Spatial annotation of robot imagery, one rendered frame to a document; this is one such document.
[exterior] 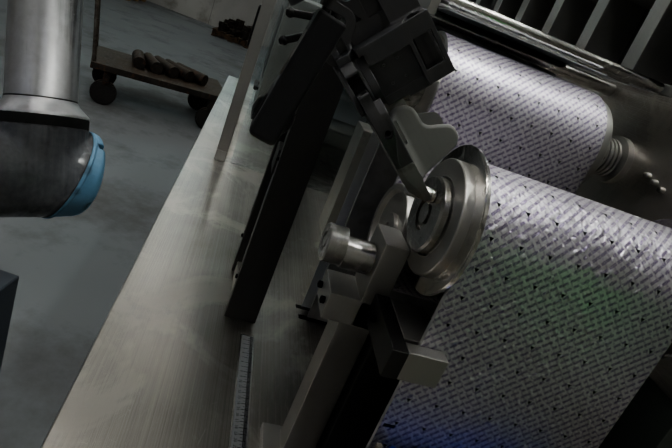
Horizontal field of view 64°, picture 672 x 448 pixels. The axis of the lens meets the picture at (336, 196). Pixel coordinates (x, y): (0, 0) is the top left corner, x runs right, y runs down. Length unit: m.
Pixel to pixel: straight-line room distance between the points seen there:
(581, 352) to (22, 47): 0.71
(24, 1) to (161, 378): 0.49
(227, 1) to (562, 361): 11.83
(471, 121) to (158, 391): 0.51
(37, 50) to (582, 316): 0.67
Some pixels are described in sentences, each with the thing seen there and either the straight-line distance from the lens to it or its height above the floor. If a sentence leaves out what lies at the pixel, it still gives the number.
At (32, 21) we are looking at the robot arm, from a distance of 0.77.
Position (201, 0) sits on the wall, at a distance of 12.34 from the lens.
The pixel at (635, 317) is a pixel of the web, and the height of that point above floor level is 1.24.
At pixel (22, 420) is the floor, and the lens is 1.92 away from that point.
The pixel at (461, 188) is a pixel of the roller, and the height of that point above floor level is 1.29.
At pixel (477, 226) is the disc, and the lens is 0.45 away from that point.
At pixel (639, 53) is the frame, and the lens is 0.96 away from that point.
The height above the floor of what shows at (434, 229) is 1.25.
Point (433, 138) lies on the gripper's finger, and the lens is 0.45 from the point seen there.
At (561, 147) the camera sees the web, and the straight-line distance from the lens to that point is 0.74.
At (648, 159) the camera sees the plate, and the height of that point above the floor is 1.36.
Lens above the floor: 1.40
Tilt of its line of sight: 19 degrees down
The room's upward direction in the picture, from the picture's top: 22 degrees clockwise
